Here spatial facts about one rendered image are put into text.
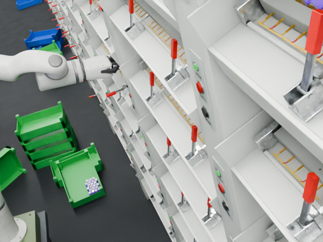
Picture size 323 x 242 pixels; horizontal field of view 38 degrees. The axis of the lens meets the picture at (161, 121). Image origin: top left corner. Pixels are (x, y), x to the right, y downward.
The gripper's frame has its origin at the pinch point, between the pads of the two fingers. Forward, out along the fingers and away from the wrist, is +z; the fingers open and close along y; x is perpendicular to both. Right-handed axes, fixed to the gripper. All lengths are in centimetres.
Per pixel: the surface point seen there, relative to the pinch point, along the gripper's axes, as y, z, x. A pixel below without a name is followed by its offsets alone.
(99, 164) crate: -75, -5, -101
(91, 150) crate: -95, -6, -102
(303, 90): 123, -13, 53
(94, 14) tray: -16.6, -4.9, 13.4
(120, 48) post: 34.4, -8.4, 20.6
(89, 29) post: -35.6, -4.6, 0.8
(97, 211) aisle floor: -43, -14, -107
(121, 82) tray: 1.3, -1.9, -7.8
